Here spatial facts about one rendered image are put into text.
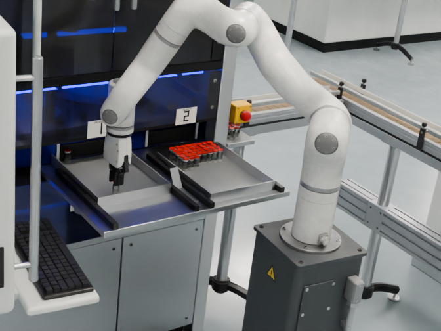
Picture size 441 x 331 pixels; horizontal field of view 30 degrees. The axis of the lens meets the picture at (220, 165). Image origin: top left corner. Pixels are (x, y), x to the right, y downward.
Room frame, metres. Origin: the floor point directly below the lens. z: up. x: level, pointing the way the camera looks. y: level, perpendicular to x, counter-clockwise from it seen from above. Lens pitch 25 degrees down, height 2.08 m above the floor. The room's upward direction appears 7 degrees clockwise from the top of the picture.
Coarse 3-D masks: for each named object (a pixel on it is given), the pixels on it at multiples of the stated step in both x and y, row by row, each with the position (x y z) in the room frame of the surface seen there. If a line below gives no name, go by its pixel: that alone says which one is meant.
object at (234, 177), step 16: (224, 160) 2.66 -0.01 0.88; (240, 160) 2.63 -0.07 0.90; (192, 176) 2.50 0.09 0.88; (208, 176) 2.52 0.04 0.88; (224, 176) 2.53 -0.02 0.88; (240, 176) 2.55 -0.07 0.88; (256, 176) 2.56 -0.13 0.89; (208, 192) 2.33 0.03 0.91; (224, 192) 2.36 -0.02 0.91; (240, 192) 2.39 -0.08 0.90; (256, 192) 2.43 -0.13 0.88
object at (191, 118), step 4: (184, 108) 2.69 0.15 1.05; (188, 108) 2.70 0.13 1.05; (192, 108) 2.71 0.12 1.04; (196, 108) 2.72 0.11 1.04; (180, 112) 2.68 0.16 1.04; (192, 112) 2.71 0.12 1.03; (196, 112) 2.72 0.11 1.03; (176, 116) 2.67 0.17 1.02; (180, 116) 2.68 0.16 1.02; (188, 116) 2.70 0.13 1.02; (192, 116) 2.71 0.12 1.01; (176, 120) 2.67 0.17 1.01; (180, 120) 2.68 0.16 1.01; (188, 120) 2.70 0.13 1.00; (192, 120) 2.71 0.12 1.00; (176, 124) 2.67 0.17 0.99; (180, 124) 2.68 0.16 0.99
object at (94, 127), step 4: (100, 120) 2.49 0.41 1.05; (88, 124) 2.46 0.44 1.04; (92, 124) 2.47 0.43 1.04; (96, 124) 2.48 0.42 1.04; (100, 124) 2.49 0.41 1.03; (104, 124) 2.50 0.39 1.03; (88, 128) 2.46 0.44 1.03; (92, 128) 2.47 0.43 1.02; (96, 128) 2.48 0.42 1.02; (104, 128) 2.50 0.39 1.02; (88, 132) 2.46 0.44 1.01; (92, 132) 2.47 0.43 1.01; (96, 132) 2.48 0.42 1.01; (104, 132) 2.50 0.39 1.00; (88, 136) 2.46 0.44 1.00; (92, 136) 2.47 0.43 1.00; (96, 136) 2.48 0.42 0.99; (100, 136) 2.49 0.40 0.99
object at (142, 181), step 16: (80, 160) 2.52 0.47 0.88; (96, 160) 2.53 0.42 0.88; (80, 176) 2.40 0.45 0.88; (96, 176) 2.41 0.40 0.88; (128, 176) 2.44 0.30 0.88; (144, 176) 2.46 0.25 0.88; (160, 176) 2.41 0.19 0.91; (96, 192) 2.30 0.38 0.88; (128, 192) 2.27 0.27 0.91; (144, 192) 2.30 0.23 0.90; (160, 192) 2.34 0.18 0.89
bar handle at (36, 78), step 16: (32, 64) 1.77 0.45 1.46; (16, 80) 1.75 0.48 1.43; (32, 80) 1.77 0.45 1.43; (32, 96) 1.77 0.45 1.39; (32, 112) 1.77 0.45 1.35; (32, 128) 1.77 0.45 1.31; (32, 144) 1.77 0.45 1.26; (32, 160) 1.77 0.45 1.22; (32, 176) 1.77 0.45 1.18; (32, 192) 1.77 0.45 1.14; (32, 208) 1.77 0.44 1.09; (32, 224) 1.77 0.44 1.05; (32, 240) 1.77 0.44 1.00; (32, 256) 1.77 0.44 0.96; (32, 272) 1.77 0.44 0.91
